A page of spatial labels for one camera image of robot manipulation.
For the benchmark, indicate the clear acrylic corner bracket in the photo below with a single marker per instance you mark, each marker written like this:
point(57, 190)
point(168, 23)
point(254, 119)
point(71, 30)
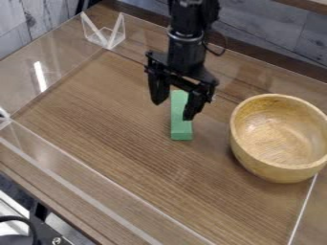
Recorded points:
point(104, 37)

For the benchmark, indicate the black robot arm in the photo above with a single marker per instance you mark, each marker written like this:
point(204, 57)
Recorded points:
point(192, 17)

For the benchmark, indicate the clear acrylic tray wall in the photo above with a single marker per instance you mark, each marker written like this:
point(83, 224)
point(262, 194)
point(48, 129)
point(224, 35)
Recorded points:
point(111, 215)

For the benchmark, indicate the wooden bowl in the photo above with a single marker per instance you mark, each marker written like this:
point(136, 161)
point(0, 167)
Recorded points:
point(278, 138)

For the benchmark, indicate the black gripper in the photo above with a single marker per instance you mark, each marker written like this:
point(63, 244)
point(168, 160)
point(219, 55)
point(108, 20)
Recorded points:
point(180, 67)

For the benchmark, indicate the green rectangular stick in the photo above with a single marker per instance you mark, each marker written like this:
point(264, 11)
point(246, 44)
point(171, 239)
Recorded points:
point(182, 128)

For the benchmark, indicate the black metal frame bracket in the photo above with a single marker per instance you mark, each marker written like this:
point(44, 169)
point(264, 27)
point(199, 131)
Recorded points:
point(47, 235)

